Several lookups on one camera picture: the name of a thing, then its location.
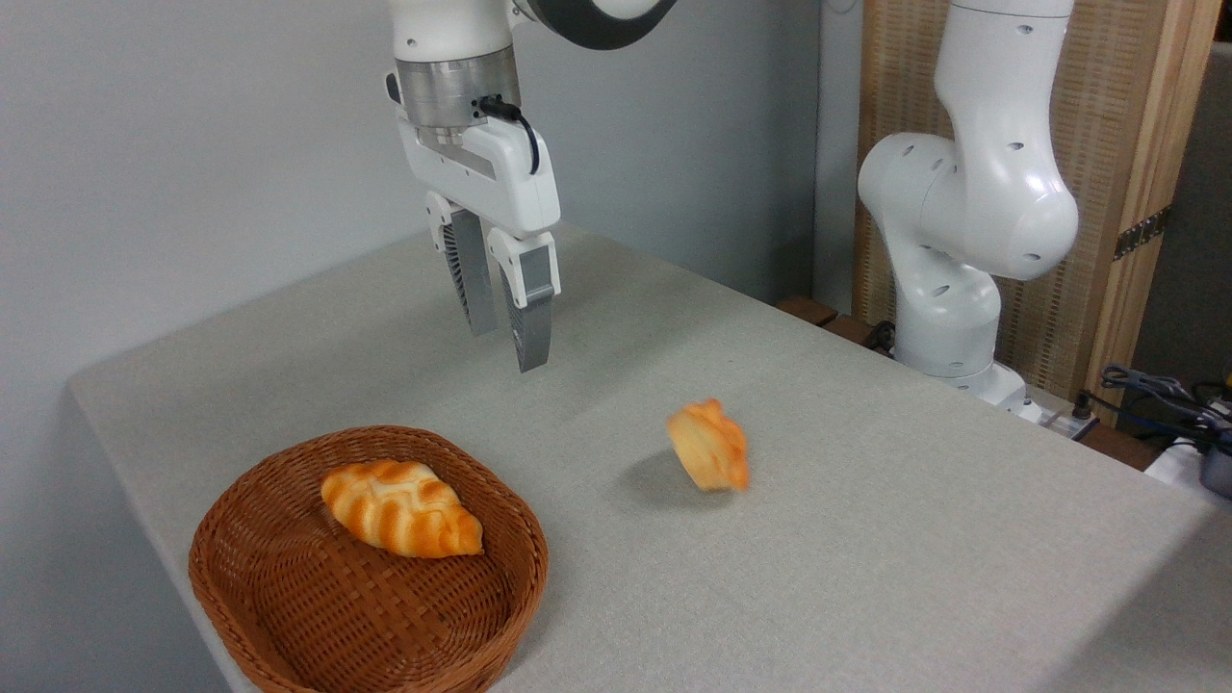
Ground grey box with white cloth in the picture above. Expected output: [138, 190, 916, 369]
[1143, 435, 1232, 513]

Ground braided orange bread loaf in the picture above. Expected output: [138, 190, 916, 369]
[321, 459, 484, 559]

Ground brown wooden block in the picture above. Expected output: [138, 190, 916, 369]
[778, 295, 896, 353]

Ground black cable bundle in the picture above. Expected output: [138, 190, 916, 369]
[1097, 366, 1232, 453]

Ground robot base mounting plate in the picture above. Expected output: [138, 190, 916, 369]
[1015, 383, 1100, 442]

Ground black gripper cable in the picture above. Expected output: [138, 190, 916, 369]
[478, 94, 542, 176]

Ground round pale bread bun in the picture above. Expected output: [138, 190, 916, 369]
[666, 398, 751, 493]

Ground brown wicker basket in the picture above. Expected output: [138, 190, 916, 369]
[189, 425, 550, 693]

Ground metal screen hinge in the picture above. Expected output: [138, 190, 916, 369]
[1114, 205, 1172, 261]

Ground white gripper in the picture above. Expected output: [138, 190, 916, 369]
[398, 117, 561, 373]

